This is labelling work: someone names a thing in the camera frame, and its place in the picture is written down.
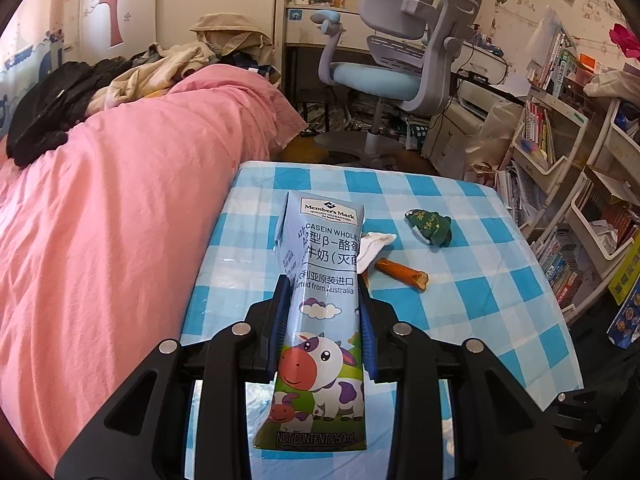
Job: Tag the grey office chair blue seat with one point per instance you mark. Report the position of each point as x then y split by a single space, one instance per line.
380 75

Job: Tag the white desk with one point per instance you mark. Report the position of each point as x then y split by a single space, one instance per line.
305 20

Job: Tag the brown bread stick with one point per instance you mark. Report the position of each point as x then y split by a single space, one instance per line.
400 271

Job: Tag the beige clothes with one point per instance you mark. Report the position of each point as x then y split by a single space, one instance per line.
145 77

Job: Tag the white drawer cabinet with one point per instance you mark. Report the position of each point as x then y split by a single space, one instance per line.
450 135

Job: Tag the colourful picture box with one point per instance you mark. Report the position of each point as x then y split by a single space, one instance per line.
625 317

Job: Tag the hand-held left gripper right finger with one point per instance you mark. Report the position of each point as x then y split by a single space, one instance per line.
367 332

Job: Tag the black jacket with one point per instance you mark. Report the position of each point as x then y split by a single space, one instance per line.
50 105

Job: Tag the khaki cloth bag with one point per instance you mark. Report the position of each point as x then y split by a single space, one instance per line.
232 32

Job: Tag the blue checked tablecloth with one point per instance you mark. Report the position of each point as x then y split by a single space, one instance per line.
450 320

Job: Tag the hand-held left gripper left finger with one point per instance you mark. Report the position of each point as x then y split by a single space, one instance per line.
282 315

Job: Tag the blue cartoon cow milk carton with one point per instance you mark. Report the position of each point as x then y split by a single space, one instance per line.
320 310

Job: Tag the yellow box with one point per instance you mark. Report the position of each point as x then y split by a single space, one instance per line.
625 272

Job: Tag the translucent plastic bag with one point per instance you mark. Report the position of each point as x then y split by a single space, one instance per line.
495 135

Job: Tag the white wardrobe tree sticker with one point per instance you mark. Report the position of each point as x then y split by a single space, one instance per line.
170 5

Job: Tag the pink blanket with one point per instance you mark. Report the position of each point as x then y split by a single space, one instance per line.
115 220

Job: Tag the stack of upright books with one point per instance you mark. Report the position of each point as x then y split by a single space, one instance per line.
552 60

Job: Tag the white printer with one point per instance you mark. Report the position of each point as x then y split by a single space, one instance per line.
482 97

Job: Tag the white rolling book cart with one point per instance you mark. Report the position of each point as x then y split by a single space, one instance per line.
567 122
600 240

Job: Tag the white tissue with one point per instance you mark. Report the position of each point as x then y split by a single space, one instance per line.
375 246

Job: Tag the pink flower decoration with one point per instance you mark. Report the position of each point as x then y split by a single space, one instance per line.
625 40

